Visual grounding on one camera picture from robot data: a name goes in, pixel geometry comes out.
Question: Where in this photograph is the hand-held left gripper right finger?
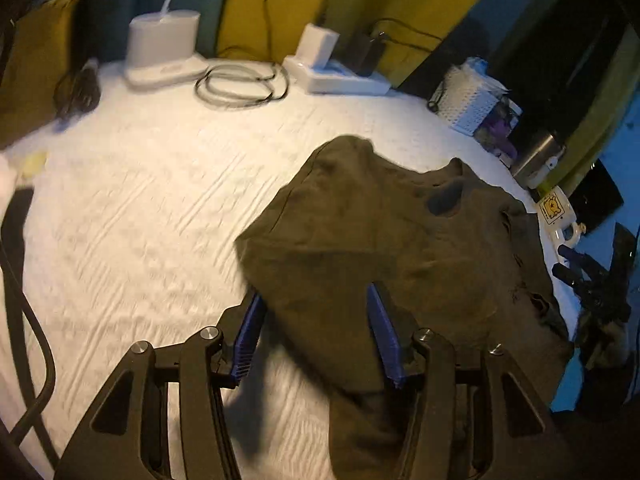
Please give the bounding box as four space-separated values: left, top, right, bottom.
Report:
366 281 586 480

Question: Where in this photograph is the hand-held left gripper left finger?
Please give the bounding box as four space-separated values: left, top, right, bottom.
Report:
55 290 269 480

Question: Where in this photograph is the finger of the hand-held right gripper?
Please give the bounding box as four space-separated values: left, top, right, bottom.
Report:
557 245 609 277
552 264 597 302

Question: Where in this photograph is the olive brown garment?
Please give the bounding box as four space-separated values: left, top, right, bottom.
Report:
235 135 574 480

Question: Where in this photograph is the white cartoon mug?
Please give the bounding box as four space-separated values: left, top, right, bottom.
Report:
536 185 587 261

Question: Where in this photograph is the black flat panel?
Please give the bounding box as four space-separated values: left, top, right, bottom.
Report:
570 160 626 236

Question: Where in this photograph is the steel tumbler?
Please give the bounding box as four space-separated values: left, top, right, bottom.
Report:
512 129 566 188

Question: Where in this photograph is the purple plush toy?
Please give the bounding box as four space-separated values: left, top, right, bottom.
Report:
475 101 522 161

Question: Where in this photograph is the yellow curtain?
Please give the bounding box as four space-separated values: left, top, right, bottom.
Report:
217 0 501 92
555 35 640 196

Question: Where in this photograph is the white textured tablecloth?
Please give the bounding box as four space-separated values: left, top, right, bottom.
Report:
0 52 576 480

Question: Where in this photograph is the white plastic basket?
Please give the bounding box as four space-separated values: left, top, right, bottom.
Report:
434 65 502 137

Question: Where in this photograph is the blue white plastic bag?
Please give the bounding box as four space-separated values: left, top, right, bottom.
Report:
457 56 512 94

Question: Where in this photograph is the white power strip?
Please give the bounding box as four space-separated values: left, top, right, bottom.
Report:
282 55 391 96

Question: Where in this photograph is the small pale yellow object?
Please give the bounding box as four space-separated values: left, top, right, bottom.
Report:
20 152 49 179

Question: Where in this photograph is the black charger plug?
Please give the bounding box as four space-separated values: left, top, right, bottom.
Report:
345 31 389 78

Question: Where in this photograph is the white crumpled cloth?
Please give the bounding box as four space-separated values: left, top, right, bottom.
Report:
0 150 22 223

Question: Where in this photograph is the white charger plug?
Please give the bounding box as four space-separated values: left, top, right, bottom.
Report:
297 24 342 68

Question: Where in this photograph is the white desk lamp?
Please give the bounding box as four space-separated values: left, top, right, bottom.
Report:
124 0 208 89

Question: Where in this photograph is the cardboard box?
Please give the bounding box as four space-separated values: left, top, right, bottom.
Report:
0 0 84 136

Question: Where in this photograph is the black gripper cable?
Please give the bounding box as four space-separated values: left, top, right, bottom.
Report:
0 245 57 463

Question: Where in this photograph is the black coiled charging cable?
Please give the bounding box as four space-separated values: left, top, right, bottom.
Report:
195 0 328 109

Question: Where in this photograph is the black charger cable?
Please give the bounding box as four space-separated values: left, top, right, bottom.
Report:
372 17 448 56

